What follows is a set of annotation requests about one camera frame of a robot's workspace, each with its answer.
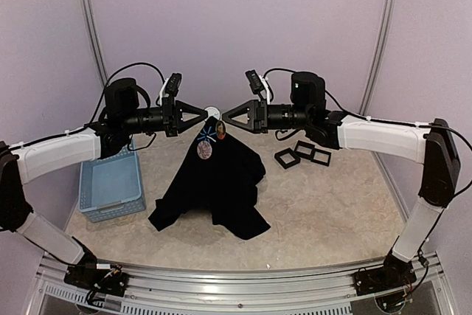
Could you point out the aluminium front rail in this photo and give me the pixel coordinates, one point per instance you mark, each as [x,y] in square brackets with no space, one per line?
[154,290]

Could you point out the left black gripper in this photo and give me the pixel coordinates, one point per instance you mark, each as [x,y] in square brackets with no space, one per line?
[168,106]

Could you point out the blue plastic basket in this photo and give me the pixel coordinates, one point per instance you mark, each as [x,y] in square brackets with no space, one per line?
[112,187]

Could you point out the black square frame middle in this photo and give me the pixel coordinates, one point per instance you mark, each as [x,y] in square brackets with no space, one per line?
[305,150]

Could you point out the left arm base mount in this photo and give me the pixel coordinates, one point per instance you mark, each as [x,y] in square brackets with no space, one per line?
[97,278]

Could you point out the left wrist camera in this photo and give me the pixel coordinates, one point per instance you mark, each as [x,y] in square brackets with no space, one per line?
[169,88]

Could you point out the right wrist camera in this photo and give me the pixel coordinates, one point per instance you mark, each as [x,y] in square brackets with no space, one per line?
[260,86]

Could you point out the black square frame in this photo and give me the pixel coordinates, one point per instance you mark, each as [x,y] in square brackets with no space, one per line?
[287,158]
[305,150]
[321,157]

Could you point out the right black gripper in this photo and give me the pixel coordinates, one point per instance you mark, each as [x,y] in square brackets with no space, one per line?
[259,116]

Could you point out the aluminium corner post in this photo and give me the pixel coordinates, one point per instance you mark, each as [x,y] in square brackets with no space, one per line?
[378,53]
[94,40]

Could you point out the left aluminium corner post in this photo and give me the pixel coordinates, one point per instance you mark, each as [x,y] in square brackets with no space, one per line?
[94,40]

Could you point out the orange portrait brooch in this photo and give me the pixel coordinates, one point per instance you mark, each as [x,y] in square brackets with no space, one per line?
[220,130]

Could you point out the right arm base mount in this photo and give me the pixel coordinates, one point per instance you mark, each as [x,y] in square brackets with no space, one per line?
[393,283]

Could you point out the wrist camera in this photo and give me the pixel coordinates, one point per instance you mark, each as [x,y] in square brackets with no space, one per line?
[169,88]
[260,86]

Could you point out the black square frame far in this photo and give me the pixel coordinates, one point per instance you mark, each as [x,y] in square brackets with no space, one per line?
[321,157]

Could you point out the pale pink round brooch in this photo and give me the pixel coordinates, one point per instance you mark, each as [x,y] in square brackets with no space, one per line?
[204,150]

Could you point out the starry night blue brooch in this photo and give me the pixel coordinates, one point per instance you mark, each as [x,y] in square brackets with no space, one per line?
[213,111]

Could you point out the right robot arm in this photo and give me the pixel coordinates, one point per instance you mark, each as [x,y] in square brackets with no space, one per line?
[429,144]

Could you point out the black garment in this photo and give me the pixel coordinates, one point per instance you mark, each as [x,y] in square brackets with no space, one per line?
[225,185]

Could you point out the black square frame near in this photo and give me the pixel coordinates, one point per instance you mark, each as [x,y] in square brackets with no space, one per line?
[287,158]

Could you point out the right aluminium corner post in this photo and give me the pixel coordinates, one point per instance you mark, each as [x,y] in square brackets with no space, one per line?
[378,53]

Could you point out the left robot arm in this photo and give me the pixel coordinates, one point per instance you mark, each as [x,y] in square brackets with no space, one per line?
[128,111]

